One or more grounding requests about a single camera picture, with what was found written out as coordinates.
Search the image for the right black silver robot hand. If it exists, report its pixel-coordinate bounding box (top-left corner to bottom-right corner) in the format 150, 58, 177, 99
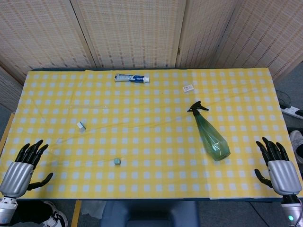
254, 136, 303, 196

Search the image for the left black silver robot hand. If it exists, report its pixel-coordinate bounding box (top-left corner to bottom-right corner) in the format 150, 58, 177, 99
0, 139, 54, 198

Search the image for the green spray bottle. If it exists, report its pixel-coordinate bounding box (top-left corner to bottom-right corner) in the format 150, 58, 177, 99
187, 100, 232, 162

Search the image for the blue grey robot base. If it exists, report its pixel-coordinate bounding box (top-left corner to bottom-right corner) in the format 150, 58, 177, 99
99, 200, 201, 227

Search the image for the grey white shoe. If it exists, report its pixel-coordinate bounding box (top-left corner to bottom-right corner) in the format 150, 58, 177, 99
289, 130, 303, 165

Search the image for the black white sneaker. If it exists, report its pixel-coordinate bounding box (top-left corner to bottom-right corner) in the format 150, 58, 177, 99
41, 201, 69, 227

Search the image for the white power strip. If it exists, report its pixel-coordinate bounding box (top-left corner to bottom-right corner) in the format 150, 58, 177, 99
280, 104, 303, 117

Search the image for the woven folding screen panel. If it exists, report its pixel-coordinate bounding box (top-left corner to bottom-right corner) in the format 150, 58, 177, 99
0, 66, 24, 112
70, 0, 189, 70
176, 0, 249, 69
216, 0, 303, 81
0, 0, 97, 78

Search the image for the yellow white checked tablecloth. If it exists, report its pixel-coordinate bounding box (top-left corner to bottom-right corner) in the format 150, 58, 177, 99
0, 68, 303, 201

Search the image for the blue white toothpaste tube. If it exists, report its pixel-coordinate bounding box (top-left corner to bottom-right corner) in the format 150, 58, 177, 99
114, 73, 151, 84

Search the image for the black cable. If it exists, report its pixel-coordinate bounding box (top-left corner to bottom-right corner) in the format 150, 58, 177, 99
276, 89, 294, 107

